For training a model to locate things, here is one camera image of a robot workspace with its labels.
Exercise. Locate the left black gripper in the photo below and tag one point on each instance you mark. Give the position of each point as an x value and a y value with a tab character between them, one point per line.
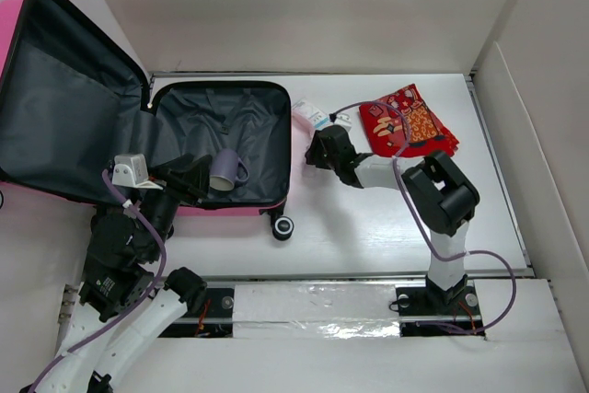
189	181

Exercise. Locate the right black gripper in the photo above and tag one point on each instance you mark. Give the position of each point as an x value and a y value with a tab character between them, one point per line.
314	155

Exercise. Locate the pink tissue packet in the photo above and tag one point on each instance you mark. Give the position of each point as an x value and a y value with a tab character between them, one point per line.
309	116

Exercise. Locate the lilac ceramic mug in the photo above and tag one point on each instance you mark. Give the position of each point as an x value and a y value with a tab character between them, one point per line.
227	171

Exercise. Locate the red patterned cloth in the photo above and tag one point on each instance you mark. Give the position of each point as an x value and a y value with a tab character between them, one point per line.
404	117

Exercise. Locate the pink hard-shell suitcase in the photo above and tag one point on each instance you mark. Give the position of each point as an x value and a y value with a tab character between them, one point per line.
72	99

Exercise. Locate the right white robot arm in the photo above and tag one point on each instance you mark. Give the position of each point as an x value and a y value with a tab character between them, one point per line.
435	189

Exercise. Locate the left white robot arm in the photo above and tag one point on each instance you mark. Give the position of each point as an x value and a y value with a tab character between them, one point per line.
125	300

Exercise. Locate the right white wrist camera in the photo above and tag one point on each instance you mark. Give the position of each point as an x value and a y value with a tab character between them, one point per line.
341	119

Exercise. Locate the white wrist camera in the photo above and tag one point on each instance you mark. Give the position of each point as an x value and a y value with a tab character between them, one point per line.
130	171
341	119

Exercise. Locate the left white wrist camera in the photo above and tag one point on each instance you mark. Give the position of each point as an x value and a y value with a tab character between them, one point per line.
130	171

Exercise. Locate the metal base rail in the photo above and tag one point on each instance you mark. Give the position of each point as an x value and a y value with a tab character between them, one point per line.
325	309

